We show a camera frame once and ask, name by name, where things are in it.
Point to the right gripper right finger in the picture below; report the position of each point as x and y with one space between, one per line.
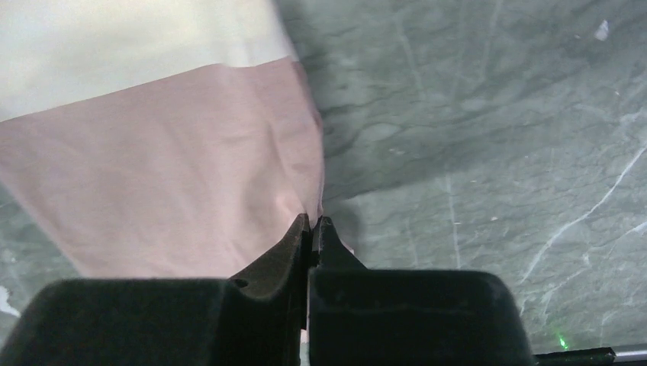
362 316

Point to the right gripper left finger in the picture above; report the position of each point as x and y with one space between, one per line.
253 317

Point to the pink beige underwear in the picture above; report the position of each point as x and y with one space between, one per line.
157 138

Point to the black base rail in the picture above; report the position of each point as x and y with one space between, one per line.
585 357

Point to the aluminium frame rail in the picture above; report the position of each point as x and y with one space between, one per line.
630 353

